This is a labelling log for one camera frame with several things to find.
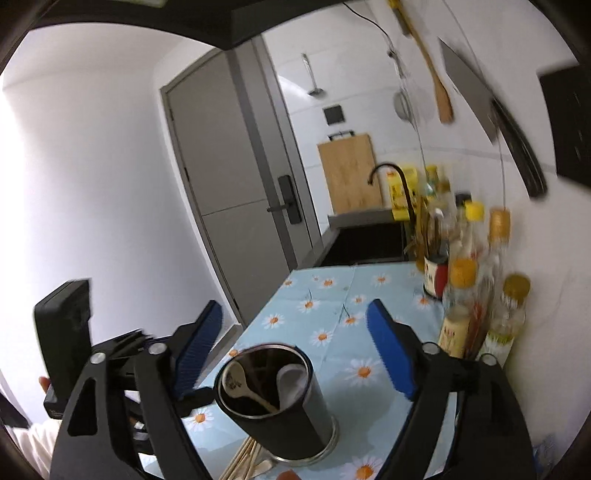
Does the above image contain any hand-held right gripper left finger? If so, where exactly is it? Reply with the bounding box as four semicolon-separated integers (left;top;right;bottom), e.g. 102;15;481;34
50;299;225;480

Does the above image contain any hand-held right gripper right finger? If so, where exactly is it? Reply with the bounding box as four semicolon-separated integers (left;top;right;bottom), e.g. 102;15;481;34
366;299;539;480

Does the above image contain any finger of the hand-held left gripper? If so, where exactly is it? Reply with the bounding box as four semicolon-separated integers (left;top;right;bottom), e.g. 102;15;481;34
95;329;155;359

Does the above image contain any black cylindrical utensil holder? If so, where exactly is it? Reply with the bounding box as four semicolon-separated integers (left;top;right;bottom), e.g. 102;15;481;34
213;343;341;465

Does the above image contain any person's left forearm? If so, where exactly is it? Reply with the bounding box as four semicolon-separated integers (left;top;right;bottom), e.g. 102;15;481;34
8;413;63;480

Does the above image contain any printed wooden spoon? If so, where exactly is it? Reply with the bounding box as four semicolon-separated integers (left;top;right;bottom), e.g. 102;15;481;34
222;360;281;414

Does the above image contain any blue daisy print tablecloth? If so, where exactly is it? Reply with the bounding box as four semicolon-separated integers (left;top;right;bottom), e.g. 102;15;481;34
185;261;462;480

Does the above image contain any red white chopstick holder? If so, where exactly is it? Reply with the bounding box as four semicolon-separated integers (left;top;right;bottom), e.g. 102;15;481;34
422;254;451;300

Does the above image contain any bottle with red yellow label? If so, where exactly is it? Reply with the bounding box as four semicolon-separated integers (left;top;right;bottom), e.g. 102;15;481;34
438;257;481;360

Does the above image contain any dark kitchen sink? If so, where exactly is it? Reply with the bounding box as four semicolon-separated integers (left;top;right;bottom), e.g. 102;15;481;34
318;208;410;268

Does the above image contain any wooden chopstick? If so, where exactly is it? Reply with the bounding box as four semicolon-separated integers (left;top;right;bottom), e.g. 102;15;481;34
230;442;257;480
220;438;254;480
239;448;260;480

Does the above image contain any bottle with green label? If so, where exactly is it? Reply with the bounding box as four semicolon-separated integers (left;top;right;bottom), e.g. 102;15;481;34
478;274;532;368

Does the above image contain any bunch of chopsticks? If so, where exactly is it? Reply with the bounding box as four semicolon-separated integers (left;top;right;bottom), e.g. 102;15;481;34
411;203;451;259

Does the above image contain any yellow box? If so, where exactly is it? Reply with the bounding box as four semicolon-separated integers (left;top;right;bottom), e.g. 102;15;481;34
385;166;419;220

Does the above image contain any clear bottle yellow cap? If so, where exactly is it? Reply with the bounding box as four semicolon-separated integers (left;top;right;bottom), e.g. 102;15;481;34
455;200;488;278

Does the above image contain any clear bottle amber cap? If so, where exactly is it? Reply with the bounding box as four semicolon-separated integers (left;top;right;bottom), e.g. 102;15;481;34
482;208;513;288

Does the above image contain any black faucet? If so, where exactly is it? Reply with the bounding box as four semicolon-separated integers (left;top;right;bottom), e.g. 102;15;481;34
368;163;417;260

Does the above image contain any wooden cutting board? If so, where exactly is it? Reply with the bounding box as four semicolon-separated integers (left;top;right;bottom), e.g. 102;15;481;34
317;130;385;216

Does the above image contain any grey door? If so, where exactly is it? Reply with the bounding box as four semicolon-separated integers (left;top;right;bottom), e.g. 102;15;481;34
159;48;320;325

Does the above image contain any hanging metal strainer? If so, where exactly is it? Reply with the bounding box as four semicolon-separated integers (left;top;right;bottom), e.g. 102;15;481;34
393;88;414;122

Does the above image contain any hanging wooden spatula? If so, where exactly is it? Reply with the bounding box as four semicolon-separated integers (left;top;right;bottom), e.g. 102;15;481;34
412;25;456;125

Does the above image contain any dark overhead cabinet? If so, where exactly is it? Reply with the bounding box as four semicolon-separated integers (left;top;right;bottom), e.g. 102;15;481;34
225;0;354;51

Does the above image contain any black door lock handle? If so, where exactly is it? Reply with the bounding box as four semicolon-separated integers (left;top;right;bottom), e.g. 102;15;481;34
267;174;304;226

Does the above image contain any cleaver with black handle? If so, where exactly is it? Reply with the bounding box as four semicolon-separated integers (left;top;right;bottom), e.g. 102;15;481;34
437;39;548;199

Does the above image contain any black wall panel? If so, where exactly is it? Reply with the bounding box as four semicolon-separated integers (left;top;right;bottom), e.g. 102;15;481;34
539;65;591;188

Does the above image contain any black cable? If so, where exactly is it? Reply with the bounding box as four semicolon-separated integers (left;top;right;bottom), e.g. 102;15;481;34
342;2;399;58

